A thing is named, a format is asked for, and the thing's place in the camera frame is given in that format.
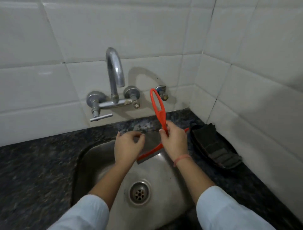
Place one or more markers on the red plastic squeegee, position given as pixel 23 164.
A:
pixel 161 113

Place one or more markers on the person's left hand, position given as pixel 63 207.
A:
pixel 125 149

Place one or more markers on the person's right thumb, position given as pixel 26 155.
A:
pixel 163 135

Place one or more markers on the small chrome wall valve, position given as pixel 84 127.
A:
pixel 162 92

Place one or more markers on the red thread wrist band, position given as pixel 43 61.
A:
pixel 181 158

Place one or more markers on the person's right forearm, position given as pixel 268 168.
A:
pixel 196 177

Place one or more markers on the person's right hand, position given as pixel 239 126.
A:
pixel 176 144

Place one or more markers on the person's left thumb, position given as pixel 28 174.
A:
pixel 142 142

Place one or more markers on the stainless steel sink basin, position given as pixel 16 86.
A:
pixel 163 180

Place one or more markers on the chrome wall sink faucet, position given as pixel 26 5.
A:
pixel 114 71

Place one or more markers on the person's left forearm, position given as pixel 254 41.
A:
pixel 106 187

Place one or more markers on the round metal drain strainer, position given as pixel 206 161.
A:
pixel 139 193

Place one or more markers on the black fabric pouch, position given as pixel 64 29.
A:
pixel 213 144

